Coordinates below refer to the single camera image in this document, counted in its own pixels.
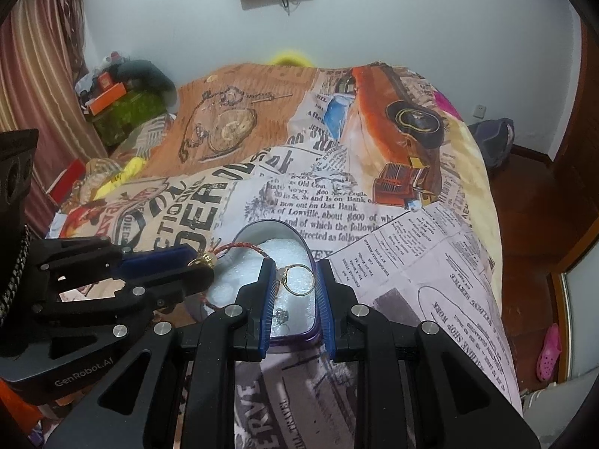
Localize striped brown curtain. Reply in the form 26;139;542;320
0;0;109;227

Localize newspaper printed blanket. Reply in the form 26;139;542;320
47;60;523;449

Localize dark grey cloth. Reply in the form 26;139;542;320
115;60;179;108

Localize orange box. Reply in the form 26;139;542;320
88;82;127;116

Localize red flat box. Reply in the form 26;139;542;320
45;158;87;204

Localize red braided bracelet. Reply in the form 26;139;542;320
186;238;288;313

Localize brown wooden door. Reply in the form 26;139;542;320
545;16;599;274

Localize purple oval tin box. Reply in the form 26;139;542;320
202;221;325;349

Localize gold ring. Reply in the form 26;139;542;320
280;264;314;297

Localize yellow round object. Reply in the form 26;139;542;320
268;48;313;68

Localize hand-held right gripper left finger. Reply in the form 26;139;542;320
44;258;274;449

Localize grey purple backpack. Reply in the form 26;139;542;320
468;118;516;170

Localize white cabinet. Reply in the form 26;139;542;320
550;269;599;391

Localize yellow cloth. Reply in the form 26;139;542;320
96;156;143;201

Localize green patterned bag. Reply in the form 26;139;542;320
91;91;176;147

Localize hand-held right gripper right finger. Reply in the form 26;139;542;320
316;259;527;449

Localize pink slipper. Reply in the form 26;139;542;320
536;323;563;382

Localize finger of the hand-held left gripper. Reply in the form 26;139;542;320
29;236;196;293
30;264;216;362

